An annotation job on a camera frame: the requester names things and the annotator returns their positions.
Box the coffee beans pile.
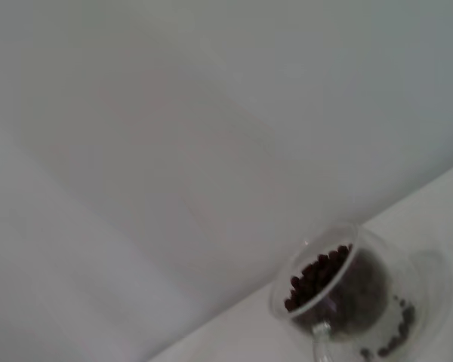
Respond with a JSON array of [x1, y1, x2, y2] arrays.
[[284, 244, 354, 312]]

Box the loose coffee beans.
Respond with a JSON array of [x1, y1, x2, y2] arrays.
[[359, 295, 417, 360]]

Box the clear glass cup with handle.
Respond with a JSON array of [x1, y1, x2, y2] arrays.
[[268, 222, 414, 362]]

